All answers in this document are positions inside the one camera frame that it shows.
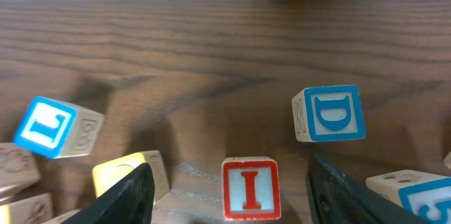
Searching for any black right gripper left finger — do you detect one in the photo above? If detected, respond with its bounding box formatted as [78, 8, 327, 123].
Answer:
[63, 163, 155, 224]

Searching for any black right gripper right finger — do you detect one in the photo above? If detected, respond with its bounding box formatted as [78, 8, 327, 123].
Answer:
[306, 154, 428, 224]

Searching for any red I block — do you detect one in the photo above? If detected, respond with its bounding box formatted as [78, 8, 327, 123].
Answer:
[221, 156, 282, 221]

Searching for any yellow block upper middle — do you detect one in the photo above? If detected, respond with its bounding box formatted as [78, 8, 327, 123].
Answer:
[92, 150, 171, 204]

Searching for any blue D block top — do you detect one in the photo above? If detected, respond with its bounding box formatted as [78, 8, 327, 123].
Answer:
[291, 85, 366, 143]

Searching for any blue 5 block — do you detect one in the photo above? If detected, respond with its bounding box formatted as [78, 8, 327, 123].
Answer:
[365, 170, 450, 224]

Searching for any yellow S block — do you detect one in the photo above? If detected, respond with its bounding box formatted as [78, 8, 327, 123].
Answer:
[1, 193, 54, 224]

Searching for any blue L block top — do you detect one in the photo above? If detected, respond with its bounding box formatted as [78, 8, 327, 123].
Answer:
[13, 97, 105, 158]

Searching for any green Z block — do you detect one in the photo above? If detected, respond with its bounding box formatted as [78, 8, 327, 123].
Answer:
[1, 142, 41, 201]

